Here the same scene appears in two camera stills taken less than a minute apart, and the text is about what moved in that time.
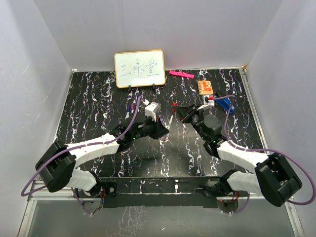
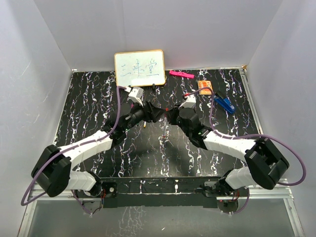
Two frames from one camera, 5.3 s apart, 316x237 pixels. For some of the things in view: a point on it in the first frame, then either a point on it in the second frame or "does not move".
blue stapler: x=226 y=103 does not move
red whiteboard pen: x=170 y=125 → x=165 y=122
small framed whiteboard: x=139 y=68 does not move
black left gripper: x=159 y=130 → x=151 y=113
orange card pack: x=205 y=87 does not move
